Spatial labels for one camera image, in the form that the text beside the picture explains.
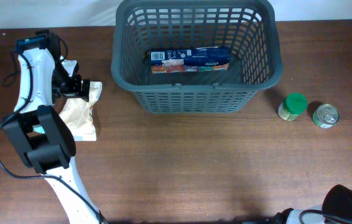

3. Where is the right black cable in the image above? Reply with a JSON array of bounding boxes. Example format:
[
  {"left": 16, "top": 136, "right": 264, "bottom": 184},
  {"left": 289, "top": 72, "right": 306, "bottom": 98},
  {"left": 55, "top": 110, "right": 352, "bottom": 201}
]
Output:
[{"left": 299, "top": 208, "right": 352, "bottom": 224}]

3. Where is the left black cable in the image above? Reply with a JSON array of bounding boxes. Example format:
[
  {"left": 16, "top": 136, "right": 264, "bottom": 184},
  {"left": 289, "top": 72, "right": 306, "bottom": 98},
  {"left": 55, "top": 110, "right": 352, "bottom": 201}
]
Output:
[{"left": 0, "top": 35, "right": 108, "bottom": 224}]

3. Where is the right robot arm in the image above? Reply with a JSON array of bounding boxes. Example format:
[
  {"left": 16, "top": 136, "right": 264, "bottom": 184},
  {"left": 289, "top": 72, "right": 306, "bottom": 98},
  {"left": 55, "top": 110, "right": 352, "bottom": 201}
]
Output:
[{"left": 265, "top": 185, "right": 352, "bottom": 224}]

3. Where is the black cable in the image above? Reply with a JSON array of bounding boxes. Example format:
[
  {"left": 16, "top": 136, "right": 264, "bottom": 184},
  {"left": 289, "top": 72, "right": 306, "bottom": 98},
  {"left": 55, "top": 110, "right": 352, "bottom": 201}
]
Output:
[
  {"left": 0, "top": 35, "right": 108, "bottom": 224},
  {"left": 299, "top": 208, "right": 352, "bottom": 224}
]

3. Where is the grey plastic basket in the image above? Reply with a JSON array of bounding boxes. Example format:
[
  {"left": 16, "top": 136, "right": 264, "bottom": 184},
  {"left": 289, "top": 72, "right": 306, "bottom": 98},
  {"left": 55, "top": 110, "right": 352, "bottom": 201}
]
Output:
[{"left": 111, "top": 0, "right": 283, "bottom": 114}]

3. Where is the teal snack packet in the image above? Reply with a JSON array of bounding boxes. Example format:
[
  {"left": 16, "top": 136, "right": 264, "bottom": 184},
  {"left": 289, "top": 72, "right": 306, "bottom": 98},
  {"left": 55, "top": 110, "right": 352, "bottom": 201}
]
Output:
[{"left": 33, "top": 124, "right": 45, "bottom": 134}]

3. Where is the blue carton box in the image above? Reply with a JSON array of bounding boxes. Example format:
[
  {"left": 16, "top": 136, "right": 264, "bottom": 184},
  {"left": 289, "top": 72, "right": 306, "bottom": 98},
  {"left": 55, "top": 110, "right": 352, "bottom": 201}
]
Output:
[{"left": 149, "top": 47, "right": 230, "bottom": 73}]

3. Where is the tan food pouch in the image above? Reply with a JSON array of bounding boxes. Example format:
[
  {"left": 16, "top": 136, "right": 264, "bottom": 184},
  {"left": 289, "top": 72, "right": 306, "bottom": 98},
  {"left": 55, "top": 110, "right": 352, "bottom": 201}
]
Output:
[{"left": 59, "top": 82, "right": 103, "bottom": 141}]

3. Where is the green lid jar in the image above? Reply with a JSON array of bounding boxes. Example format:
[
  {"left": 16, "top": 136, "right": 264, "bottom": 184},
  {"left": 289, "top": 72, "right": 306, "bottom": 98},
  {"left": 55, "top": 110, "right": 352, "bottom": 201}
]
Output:
[{"left": 278, "top": 93, "right": 308, "bottom": 121}]

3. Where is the silver tin can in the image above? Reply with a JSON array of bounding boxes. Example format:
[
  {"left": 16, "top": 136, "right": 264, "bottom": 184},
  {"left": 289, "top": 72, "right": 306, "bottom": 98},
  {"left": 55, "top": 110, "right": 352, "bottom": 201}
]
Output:
[{"left": 312, "top": 104, "right": 340, "bottom": 128}]

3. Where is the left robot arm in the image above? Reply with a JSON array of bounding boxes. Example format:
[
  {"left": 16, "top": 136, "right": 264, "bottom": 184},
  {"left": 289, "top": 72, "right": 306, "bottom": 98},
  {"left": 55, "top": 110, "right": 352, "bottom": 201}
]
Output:
[{"left": 0, "top": 30, "right": 107, "bottom": 223}]

